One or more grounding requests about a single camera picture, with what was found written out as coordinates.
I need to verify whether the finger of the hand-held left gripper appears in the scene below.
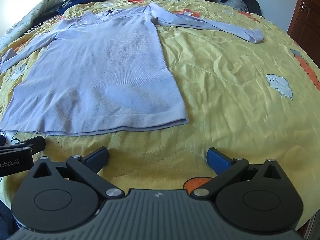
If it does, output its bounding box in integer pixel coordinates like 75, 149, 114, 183
10, 136, 46, 153

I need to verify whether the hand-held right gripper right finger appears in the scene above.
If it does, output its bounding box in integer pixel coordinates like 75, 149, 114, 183
191, 147, 288, 200

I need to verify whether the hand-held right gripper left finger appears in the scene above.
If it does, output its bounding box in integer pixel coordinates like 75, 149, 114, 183
29, 147, 125, 200

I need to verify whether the lavender long-sleeved sweater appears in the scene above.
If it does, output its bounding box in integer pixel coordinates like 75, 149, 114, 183
0, 2, 265, 137

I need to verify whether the yellow printed blanket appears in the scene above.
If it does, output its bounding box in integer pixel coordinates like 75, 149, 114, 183
0, 0, 320, 230

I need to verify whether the pale floral quilt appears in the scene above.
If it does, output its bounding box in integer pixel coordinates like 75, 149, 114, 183
0, 0, 66, 46

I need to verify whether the clear plastic bag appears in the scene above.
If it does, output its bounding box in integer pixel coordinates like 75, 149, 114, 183
226, 0, 248, 12

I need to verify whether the black bag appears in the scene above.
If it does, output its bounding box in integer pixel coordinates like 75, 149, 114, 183
241, 0, 263, 17

